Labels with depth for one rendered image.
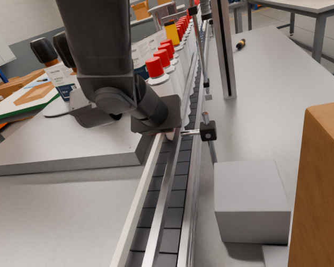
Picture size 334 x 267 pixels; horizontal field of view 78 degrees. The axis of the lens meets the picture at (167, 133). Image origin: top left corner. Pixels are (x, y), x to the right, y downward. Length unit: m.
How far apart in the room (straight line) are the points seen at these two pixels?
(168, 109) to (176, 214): 0.19
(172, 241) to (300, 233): 0.21
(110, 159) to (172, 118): 0.27
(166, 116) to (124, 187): 0.24
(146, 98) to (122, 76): 0.08
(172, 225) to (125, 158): 0.26
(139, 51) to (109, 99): 0.63
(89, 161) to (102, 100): 0.41
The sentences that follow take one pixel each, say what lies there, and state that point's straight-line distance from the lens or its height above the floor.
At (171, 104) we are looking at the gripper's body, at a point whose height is 1.02.
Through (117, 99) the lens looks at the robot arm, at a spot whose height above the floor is 1.11.
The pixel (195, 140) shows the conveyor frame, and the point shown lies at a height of 0.88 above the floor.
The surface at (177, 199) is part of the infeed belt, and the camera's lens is 0.40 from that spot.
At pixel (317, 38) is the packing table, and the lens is 2.19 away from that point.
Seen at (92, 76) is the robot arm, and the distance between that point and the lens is 0.23.
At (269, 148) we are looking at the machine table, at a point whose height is 0.83.
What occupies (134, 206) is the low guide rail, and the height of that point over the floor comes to 0.92.
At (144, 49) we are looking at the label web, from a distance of 0.89.
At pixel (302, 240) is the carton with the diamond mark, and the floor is 1.02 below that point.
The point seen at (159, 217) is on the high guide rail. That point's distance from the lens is 0.28.
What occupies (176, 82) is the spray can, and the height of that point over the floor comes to 1.01.
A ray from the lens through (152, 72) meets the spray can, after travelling 0.45.
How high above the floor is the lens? 1.19
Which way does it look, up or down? 33 degrees down
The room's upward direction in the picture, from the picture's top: 19 degrees counter-clockwise
